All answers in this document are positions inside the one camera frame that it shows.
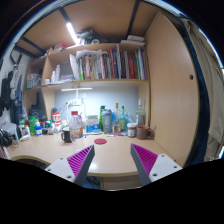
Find dark hanging clothes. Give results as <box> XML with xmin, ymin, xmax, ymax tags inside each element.
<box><xmin>0</xmin><ymin>66</ymin><xmax>24</xmax><ymax>124</ymax></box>

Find green plastic container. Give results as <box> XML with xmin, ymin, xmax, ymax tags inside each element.
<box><xmin>28</xmin><ymin>116</ymin><xmax>38</xmax><ymax>136</ymax></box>

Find white under-shelf tube light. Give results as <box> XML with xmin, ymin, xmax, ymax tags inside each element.
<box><xmin>60</xmin><ymin>87</ymin><xmax>93</xmax><ymax>92</ymax></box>

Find wooden shelf unit with books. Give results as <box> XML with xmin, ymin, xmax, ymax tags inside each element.
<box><xmin>23</xmin><ymin>33</ymin><xmax>151</xmax><ymax>93</ymax></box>

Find clear red-capped drink bottle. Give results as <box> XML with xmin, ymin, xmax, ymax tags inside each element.
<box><xmin>68</xmin><ymin>110</ymin><xmax>84</xmax><ymax>143</ymax></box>

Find blue and white carton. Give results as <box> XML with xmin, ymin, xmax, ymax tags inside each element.
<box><xmin>85</xmin><ymin>115</ymin><xmax>101</xmax><ymax>134</ymax></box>

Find brown mug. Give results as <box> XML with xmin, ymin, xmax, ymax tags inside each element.
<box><xmin>136</xmin><ymin>125</ymin><xmax>155</xmax><ymax>140</ymax></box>

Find brown jar white lid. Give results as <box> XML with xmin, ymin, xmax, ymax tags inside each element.
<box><xmin>126</xmin><ymin>122</ymin><xmax>138</xmax><ymax>138</ymax></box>

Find clear glass bottle yellow cap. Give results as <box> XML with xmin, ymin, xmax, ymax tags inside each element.
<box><xmin>112</xmin><ymin>102</ymin><xmax>122</xmax><ymax>134</ymax></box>

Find white ceiling tube light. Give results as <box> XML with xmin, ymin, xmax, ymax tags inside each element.
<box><xmin>65</xmin><ymin>22</ymin><xmax>80</xmax><ymax>45</ymax></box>

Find grey shaker bottle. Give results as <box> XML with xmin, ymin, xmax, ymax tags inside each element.
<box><xmin>101</xmin><ymin>109</ymin><xmax>113</xmax><ymax>134</ymax></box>

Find flat round red coaster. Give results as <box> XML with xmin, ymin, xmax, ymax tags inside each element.
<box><xmin>93</xmin><ymin>137</ymin><xmax>108</xmax><ymax>145</ymax></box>

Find white power strip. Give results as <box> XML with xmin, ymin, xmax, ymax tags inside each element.
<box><xmin>68</xmin><ymin>98</ymin><xmax>83</xmax><ymax>107</ymax></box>

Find red and white can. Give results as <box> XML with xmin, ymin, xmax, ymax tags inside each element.
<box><xmin>51</xmin><ymin>112</ymin><xmax>62</xmax><ymax>127</ymax></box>

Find blue plastic bag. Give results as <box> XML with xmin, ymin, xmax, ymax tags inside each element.
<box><xmin>114</xmin><ymin>111</ymin><xmax>135</xmax><ymax>131</ymax></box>

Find tall clear glass bottle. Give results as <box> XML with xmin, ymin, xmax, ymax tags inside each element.
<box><xmin>135</xmin><ymin>98</ymin><xmax>147</xmax><ymax>127</ymax></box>

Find dark green bottle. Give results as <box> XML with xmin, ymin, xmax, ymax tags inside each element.
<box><xmin>98</xmin><ymin>105</ymin><xmax>106</xmax><ymax>132</ymax></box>

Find black mug white inside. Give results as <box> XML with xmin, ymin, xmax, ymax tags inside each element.
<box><xmin>60</xmin><ymin>127</ymin><xmax>73</xmax><ymax>144</ymax></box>

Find small blue and white bottle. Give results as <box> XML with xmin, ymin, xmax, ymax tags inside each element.
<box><xmin>34</xmin><ymin>120</ymin><xmax>44</xmax><ymax>137</ymax></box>

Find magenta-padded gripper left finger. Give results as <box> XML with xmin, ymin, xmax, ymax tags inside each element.
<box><xmin>44</xmin><ymin>144</ymin><xmax>96</xmax><ymax>188</ymax></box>

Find green glass bottle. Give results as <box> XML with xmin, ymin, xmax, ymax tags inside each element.
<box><xmin>119</xmin><ymin>105</ymin><xmax>127</xmax><ymax>132</ymax></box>

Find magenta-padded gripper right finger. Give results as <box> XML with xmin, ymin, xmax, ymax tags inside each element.
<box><xmin>129</xmin><ymin>143</ymin><xmax>184</xmax><ymax>187</ymax></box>

